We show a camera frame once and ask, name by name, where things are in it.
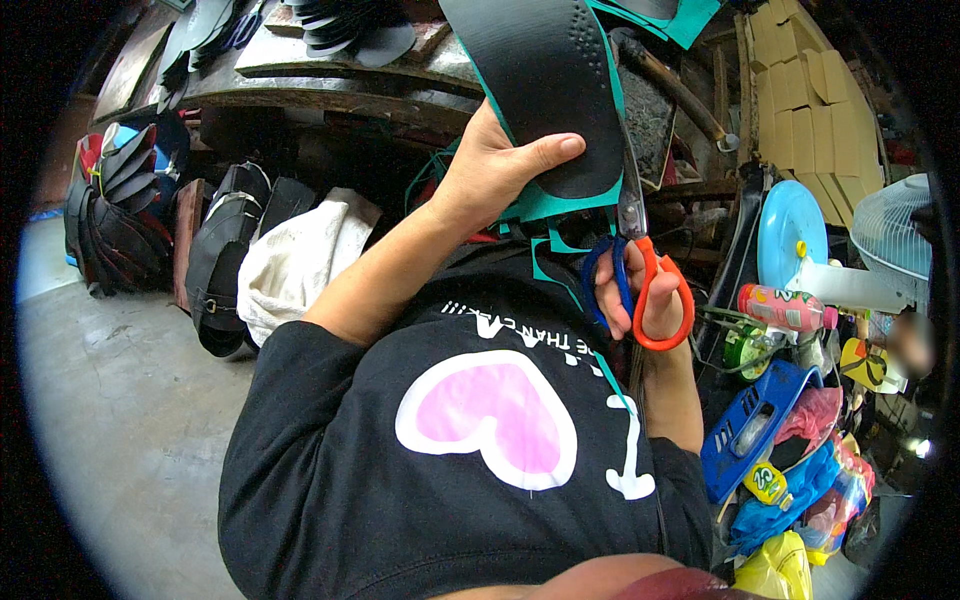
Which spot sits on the person's right hand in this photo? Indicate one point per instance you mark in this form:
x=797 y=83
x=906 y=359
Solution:
x=660 y=304

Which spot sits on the person's left hand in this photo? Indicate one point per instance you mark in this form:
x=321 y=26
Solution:
x=487 y=176

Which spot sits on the black insole with teal backing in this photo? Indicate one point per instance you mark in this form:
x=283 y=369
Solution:
x=532 y=67

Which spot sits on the black rubber strip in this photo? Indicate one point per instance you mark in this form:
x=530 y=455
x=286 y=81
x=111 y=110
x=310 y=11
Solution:
x=739 y=255

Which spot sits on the pink drink bottle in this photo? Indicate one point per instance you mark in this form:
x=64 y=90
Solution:
x=784 y=307

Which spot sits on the light blue plastic disc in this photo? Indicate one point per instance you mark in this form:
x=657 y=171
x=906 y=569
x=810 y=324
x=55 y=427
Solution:
x=787 y=225

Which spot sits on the blue plastic basket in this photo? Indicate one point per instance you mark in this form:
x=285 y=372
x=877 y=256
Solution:
x=750 y=427

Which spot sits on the dark rough board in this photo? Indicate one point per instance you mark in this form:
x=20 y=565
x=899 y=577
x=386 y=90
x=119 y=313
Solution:
x=649 y=120

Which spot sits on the wooden workbench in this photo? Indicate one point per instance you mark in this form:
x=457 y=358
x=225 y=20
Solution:
x=330 y=86

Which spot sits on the stack of black insoles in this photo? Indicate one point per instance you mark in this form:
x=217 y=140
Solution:
x=352 y=26
x=191 y=37

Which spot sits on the white cloth sack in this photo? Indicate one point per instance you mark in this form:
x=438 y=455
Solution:
x=300 y=255

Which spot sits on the heap of plastic bags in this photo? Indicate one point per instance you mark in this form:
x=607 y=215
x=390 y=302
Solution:
x=810 y=480

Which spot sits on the white electric fan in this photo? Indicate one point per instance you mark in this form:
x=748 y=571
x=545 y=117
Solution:
x=892 y=232

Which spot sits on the stack of cardboard boxes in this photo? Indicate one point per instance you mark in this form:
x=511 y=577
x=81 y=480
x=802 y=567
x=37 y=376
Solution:
x=814 y=112

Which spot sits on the yellow plastic bag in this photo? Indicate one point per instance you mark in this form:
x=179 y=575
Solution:
x=776 y=570

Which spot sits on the person's body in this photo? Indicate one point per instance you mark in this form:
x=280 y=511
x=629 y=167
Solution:
x=360 y=465

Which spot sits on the heap of black rubber soles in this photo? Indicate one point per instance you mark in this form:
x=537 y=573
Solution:
x=120 y=217

